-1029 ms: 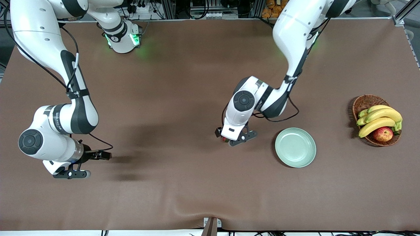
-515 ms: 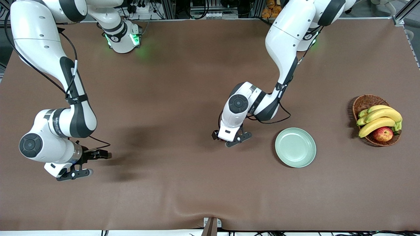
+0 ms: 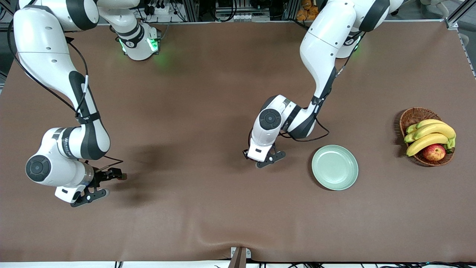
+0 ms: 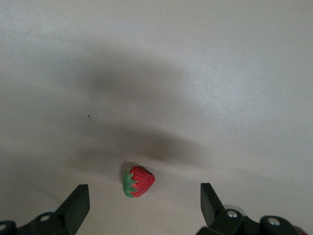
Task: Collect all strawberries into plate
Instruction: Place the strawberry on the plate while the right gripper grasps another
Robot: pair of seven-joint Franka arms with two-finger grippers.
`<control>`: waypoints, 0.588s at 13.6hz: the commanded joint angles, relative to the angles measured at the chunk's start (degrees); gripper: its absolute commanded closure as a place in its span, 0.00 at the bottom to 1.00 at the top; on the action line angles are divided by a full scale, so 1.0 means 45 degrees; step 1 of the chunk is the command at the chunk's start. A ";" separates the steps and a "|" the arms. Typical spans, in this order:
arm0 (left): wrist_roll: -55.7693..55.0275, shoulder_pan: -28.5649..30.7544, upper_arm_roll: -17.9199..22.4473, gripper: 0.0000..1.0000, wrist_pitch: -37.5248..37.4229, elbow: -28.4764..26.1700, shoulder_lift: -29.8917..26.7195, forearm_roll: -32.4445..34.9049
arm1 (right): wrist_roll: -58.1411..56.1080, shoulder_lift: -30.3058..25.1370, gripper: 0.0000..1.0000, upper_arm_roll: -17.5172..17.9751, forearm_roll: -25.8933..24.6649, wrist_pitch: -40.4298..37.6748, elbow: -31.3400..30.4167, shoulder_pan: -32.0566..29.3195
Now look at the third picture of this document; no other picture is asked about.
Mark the red yellow apple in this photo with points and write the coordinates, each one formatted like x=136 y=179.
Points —
x=434 y=153

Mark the brown wicker basket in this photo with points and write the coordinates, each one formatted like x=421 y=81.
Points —
x=418 y=113

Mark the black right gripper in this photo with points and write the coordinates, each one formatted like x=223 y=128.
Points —
x=101 y=176

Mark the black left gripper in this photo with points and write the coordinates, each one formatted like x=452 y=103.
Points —
x=245 y=155

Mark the bag of orange bread rolls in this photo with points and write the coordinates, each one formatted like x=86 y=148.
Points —
x=310 y=11

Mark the white power strip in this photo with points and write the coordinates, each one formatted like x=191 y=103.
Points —
x=243 y=17
x=163 y=10

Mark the yellow banana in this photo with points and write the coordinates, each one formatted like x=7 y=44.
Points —
x=411 y=129
x=409 y=137
x=435 y=129
x=424 y=142
x=427 y=122

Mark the aluminium frame profile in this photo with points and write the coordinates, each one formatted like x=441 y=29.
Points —
x=191 y=9
x=455 y=18

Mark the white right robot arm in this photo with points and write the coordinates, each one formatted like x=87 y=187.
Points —
x=41 y=44

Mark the brown table cloth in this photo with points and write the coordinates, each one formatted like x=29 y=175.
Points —
x=208 y=93

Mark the light green round plate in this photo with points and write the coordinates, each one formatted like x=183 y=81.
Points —
x=334 y=167

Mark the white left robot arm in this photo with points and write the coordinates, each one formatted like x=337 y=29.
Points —
x=327 y=44

